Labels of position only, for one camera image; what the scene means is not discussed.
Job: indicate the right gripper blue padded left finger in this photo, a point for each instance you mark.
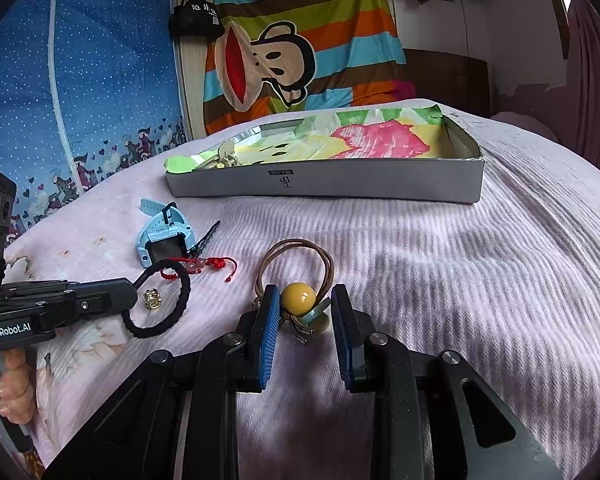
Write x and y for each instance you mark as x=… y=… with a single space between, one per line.
x=258 y=328

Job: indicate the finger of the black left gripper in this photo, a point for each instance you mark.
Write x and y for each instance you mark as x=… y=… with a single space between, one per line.
x=102 y=298

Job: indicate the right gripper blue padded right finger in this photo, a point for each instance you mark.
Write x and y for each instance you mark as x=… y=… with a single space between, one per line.
x=351 y=329

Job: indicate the small gold ring charm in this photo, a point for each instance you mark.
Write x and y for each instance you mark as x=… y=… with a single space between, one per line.
x=152 y=299

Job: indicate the black hair elastic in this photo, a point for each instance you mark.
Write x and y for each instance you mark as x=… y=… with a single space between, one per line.
x=172 y=281

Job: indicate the light blue kids smartwatch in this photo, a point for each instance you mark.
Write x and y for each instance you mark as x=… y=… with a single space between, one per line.
x=167 y=233

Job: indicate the beige plastic hair claw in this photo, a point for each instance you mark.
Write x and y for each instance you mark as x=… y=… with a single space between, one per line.
x=223 y=156

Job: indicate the person's left hand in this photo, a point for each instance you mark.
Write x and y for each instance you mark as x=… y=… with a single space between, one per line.
x=17 y=402

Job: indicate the black hair clip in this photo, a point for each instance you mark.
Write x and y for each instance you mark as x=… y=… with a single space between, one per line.
x=199 y=248

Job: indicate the pink bed blanket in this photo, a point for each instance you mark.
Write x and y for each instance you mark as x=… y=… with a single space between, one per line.
x=511 y=283

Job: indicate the grey cardboard tray colourful lining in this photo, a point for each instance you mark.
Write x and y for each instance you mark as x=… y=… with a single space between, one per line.
x=392 y=153

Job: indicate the blue dotted fabric wardrobe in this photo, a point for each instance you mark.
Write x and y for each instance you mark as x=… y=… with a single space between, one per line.
x=88 y=88

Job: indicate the pink pillow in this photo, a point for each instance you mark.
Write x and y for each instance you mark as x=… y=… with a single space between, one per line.
x=526 y=122

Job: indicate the dark wooden headboard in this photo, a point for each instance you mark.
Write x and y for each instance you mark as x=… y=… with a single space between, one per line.
x=451 y=79

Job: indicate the striped monkey cartoon curtain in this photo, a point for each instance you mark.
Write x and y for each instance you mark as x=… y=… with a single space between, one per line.
x=278 y=56

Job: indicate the black hanging bag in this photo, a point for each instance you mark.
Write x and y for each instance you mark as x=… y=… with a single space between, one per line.
x=196 y=18

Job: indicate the pink window curtain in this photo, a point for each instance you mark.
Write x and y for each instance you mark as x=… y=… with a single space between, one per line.
x=577 y=119

